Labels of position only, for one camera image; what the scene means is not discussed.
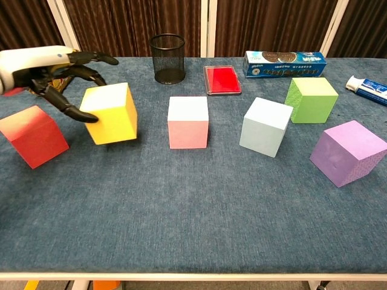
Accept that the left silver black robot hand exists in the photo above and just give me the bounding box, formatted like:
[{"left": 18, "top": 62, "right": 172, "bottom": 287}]
[{"left": 0, "top": 45, "right": 119, "bottom": 123}]

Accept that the red foam cube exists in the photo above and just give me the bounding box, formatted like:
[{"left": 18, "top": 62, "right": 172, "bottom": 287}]
[{"left": 0, "top": 105, "right": 70, "bottom": 170}]

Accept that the yellow foam cube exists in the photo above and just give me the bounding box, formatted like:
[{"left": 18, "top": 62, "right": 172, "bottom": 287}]
[{"left": 79, "top": 82, "right": 138, "bottom": 146}]

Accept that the light blue foam cube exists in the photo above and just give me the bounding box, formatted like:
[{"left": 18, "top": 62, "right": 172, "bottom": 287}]
[{"left": 239, "top": 97, "right": 294, "bottom": 158}]

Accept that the green foam cube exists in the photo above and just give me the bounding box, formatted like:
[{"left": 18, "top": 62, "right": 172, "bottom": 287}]
[{"left": 284, "top": 77, "right": 339, "bottom": 124}]

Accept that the pink foam cube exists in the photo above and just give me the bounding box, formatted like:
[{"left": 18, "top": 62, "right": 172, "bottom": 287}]
[{"left": 167, "top": 96, "right": 210, "bottom": 150}]

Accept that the purple foam cube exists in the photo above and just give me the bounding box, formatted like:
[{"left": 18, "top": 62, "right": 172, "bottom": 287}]
[{"left": 309, "top": 120, "right": 387, "bottom": 189}]

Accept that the brown curtain panel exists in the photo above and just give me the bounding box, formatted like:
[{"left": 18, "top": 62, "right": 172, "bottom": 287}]
[
  {"left": 214, "top": 0, "right": 339, "bottom": 58},
  {"left": 0, "top": 0, "right": 66, "bottom": 54},
  {"left": 62, "top": 0, "right": 203, "bottom": 58},
  {"left": 328, "top": 0, "right": 387, "bottom": 59}
]

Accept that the black mesh pen holder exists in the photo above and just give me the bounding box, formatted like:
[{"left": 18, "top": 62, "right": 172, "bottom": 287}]
[{"left": 148, "top": 33, "right": 186, "bottom": 85}]

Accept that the red ink pad case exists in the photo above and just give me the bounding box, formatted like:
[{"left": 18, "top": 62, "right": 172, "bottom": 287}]
[{"left": 203, "top": 65, "right": 242, "bottom": 97}]

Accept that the orange plastic object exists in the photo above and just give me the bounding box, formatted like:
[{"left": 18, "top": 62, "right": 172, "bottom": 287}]
[{"left": 93, "top": 280, "right": 121, "bottom": 290}]

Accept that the blue cookie box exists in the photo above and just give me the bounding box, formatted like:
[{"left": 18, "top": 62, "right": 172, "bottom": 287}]
[{"left": 242, "top": 50, "right": 328, "bottom": 79}]

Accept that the white blue toothpaste tube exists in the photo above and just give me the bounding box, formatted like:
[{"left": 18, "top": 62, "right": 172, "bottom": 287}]
[{"left": 345, "top": 75, "right": 387, "bottom": 107}]

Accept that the white partition post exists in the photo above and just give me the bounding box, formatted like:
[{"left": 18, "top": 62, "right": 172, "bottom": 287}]
[
  {"left": 200, "top": 0, "right": 218, "bottom": 58},
  {"left": 47, "top": 0, "right": 82, "bottom": 54},
  {"left": 319, "top": 0, "right": 350, "bottom": 57}
]

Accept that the white table frame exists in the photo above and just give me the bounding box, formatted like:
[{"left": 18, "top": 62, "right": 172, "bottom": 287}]
[{"left": 0, "top": 272, "right": 387, "bottom": 290}]

